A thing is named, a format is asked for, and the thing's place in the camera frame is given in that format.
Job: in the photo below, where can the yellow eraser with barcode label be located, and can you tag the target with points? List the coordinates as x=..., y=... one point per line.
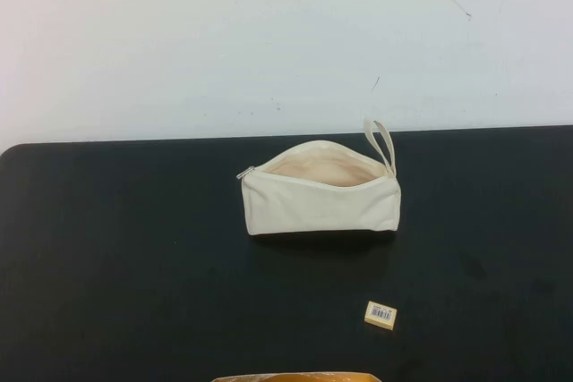
x=380, y=312

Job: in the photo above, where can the cream fabric pencil case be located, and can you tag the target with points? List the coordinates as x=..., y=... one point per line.
x=309, y=209

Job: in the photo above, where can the yellow box with flaps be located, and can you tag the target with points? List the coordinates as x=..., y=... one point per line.
x=286, y=377

